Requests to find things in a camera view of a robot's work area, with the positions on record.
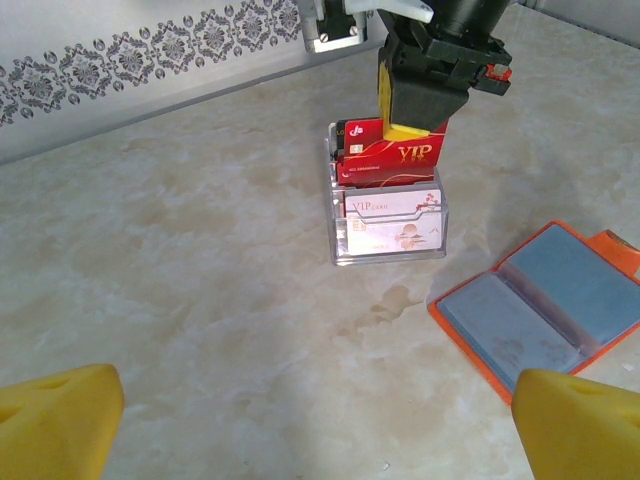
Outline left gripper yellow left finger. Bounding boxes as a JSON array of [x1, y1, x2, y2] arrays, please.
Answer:
[[0, 363, 125, 480]]

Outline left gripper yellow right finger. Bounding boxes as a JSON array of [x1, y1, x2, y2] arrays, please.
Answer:
[[510, 368, 640, 480]]

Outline red VIP card gold print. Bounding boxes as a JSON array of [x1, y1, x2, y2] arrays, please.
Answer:
[[338, 118, 448, 170]]

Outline orange card holder wallet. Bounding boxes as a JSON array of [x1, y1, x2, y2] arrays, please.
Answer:
[[427, 220, 640, 406]]

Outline clear acrylic card stand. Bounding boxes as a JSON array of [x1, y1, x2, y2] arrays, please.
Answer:
[[322, 122, 450, 269]]

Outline black card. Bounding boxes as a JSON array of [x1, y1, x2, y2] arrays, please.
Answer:
[[333, 119, 349, 159]]

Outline red card with number line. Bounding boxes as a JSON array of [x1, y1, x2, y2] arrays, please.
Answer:
[[335, 164, 437, 190]]

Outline white VIP card plum blossom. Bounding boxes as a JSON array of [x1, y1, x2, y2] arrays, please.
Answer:
[[343, 188, 442, 226]]

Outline white pink card mountain print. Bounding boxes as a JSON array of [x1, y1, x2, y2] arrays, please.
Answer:
[[344, 217, 444, 259]]

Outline metal bracket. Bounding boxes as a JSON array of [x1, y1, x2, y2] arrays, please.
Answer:
[[298, 0, 435, 55]]

